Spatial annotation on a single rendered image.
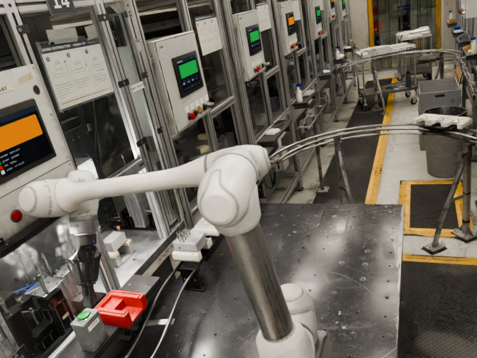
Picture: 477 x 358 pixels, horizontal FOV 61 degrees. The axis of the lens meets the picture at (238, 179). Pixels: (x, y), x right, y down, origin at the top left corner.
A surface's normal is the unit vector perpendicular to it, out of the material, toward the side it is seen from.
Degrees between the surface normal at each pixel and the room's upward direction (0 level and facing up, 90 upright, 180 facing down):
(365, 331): 0
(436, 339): 0
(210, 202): 87
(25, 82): 91
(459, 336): 0
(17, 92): 90
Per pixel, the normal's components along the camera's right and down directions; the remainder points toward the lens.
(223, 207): -0.22, 0.32
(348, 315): -0.19, -0.90
